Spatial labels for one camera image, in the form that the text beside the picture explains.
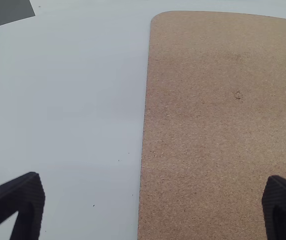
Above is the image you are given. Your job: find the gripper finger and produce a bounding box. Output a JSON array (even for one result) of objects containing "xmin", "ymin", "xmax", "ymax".
[
  {"xmin": 0, "ymin": 171, "xmax": 46, "ymax": 240},
  {"xmin": 261, "ymin": 174, "xmax": 286, "ymax": 240}
]

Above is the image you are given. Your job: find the cork mat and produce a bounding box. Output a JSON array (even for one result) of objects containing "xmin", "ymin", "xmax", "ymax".
[{"xmin": 137, "ymin": 10, "xmax": 286, "ymax": 240}]

